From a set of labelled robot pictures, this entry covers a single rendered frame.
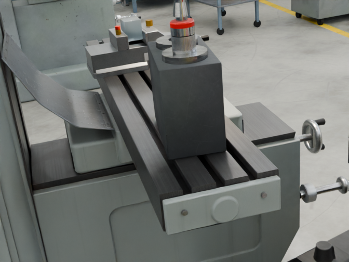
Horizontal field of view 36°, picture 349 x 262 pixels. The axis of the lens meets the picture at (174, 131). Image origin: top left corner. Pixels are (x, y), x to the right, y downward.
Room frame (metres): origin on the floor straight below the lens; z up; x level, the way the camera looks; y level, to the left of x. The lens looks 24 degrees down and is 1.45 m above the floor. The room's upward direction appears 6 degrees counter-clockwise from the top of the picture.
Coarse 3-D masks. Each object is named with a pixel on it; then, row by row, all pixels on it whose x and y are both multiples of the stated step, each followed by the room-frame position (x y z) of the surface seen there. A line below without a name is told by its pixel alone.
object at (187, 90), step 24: (168, 48) 1.05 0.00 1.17; (168, 72) 0.95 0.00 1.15; (192, 72) 0.96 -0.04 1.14; (216, 72) 0.96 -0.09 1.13; (168, 96) 0.95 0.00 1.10; (192, 96) 0.96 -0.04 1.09; (216, 96) 0.96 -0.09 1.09; (168, 120) 0.95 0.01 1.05; (192, 120) 0.96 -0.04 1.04; (216, 120) 0.96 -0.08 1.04; (168, 144) 0.95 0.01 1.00; (192, 144) 0.96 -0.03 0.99; (216, 144) 0.96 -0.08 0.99
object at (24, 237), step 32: (0, 32) 1.45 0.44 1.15; (0, 64) 1.25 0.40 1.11; (0, 96) 1.24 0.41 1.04; (0, 128) 1.22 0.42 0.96; (0, 160) 1.21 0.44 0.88; (0, 192) 1.19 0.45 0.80; (32, 192) 1.26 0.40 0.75; (0, 224) 1.18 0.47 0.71; (32, 224) 1.24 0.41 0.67; (0, 256) 1.18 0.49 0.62; (32, 256) 1.21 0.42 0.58
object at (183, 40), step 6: (174, 30) 1.00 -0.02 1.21; (180, 30) 0.99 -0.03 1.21; (186, 30) 0.99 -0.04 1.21; (192, 30) 1.00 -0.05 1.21; (174, 36) 1.00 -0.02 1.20; (180, 36) 0.99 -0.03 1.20; (186, 36) 0.99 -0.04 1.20; (192, 36) 1.00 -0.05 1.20; (174, 42) 1.00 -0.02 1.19; (180, 42) 0.99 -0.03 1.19; (186, 42) 0.99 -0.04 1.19; (192, 42) 1.00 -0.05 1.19; (174, 48) 1.00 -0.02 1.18; (180, 48) 0.99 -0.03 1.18; (186, 48) 0.99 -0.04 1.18; (192, 48) 1.00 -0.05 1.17; (180, 54) 0.99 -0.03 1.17
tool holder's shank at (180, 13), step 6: (174, 0) 1.01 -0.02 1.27; (180, 0) 1.00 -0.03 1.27; (174, 6) 1.01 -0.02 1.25; (180, 6) 1.00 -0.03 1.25; (186, 6) 1.01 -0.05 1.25; (174, 12) 1.01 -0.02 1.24; (180, 12) 1.00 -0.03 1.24; (186, 12) 1.00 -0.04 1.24; (180, 18) 1.00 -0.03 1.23; (186, 18) 1.01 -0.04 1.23
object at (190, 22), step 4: (172, 20) 1.02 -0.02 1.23; (188, 20) 1.01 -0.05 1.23; (192, 20) 1.01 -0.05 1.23; (172, 24) 1.00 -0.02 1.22; (176, 24) 1.00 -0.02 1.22; (180, 24) 0.99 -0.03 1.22; (184, 24) 0.99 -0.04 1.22; (188, 24) 1.00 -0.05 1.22; (192, 24) 1.00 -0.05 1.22; (176, 28) 1.00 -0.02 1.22; (180, 28) 0.99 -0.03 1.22; (184, 28) 0.99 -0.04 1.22
